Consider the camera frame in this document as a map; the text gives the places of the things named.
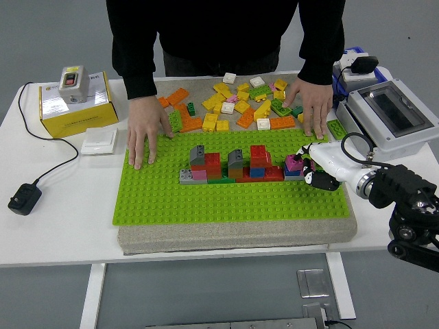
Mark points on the person's right hand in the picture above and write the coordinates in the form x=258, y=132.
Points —
x=144, y=127

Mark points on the person's left hand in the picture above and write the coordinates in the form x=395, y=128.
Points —
x=313, y=97

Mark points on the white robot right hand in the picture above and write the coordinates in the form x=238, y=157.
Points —
x=332, y=161

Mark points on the pink square toy brick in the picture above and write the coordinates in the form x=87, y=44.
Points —
x=292, y=164
x=199, y=174

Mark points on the green studded baseplate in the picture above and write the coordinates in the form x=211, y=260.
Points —
x=205, y=204

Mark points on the person's right forearm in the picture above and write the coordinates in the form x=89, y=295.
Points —
x=139, y=79

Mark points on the person's left forearm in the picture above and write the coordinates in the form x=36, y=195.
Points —
x=319, y=65

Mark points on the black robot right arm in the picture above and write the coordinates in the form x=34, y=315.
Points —
x=401, y=186

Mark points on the small dark green brick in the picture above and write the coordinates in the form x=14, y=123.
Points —
x=191, y=108
x=295, y=111

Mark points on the orange square toy brick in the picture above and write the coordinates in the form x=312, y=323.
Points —
x=164, y=102

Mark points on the lime green long brick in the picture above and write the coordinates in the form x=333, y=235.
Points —
x=277, y=105
x=176, y=118
x=337, y=128
x=260, y=92

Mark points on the orange long toy brick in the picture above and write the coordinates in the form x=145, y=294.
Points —
x=180, y=110
x=177, y=96
x=282, y=122
x=192, y=125
x=246, y=118

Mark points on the grey long toy brick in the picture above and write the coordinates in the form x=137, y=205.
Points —
x=293, y=178
x=186, y=175

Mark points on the small pink toy brick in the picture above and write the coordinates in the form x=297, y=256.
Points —
x=232, y=98
x=272, y=86

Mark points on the blue square toy brick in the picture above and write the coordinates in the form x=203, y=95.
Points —
x=289, y=173
x=257, y=172

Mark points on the yellow sloped toy brick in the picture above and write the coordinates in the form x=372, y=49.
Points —
x=262, y=110

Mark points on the white square tile brick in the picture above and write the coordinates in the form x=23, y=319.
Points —
x=256, y=82
x=227, y=107
x=263, y=123
x=229, y=77

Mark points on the red long toy brick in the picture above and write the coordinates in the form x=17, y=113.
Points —
x=274, y=174

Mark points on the grey sloped toy brick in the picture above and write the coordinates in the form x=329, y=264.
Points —
x=197, y=156
x=236, y=158

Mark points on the yellow long toy brick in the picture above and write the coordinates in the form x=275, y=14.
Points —
x=212, y=102

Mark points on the red toy brick stack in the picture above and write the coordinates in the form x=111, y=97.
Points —
x=258, y=154
x=213, y=162

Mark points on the dark green long brick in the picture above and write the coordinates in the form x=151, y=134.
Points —
x=219, y=180

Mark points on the brown-orange toy brick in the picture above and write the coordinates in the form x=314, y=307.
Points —
x=235, y=172

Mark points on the white power socket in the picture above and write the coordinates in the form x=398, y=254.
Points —
x=358, y=77

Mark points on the black plug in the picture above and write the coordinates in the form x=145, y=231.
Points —
x=364, y=64

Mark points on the yellow cardboard box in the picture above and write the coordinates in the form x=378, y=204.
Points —
x=79, y=120

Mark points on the blue plastic bin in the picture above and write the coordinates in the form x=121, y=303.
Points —
x=380, y=73

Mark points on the person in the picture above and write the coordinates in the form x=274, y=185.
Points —
x=223, y=31

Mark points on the grey-brown foam mat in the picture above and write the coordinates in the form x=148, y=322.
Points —
x=240, y=236

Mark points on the metal floor plate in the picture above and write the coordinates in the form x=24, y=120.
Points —
x=313, y=310
x=312, y=282

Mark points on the white table leg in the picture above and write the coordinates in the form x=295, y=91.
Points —
x=341, y=284
x=92, y=294

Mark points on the black power adapter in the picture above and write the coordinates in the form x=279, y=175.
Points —
x=24, y=199

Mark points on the grey metal base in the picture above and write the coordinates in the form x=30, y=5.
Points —
x=233, y=323

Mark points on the white wall switch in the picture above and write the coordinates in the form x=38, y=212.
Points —
x=99, y=141

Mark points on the grey push-button switch box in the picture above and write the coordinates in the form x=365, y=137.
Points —
x=73, y=89

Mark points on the grey enclosure with clear lid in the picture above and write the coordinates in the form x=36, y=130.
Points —
x=394, y=106

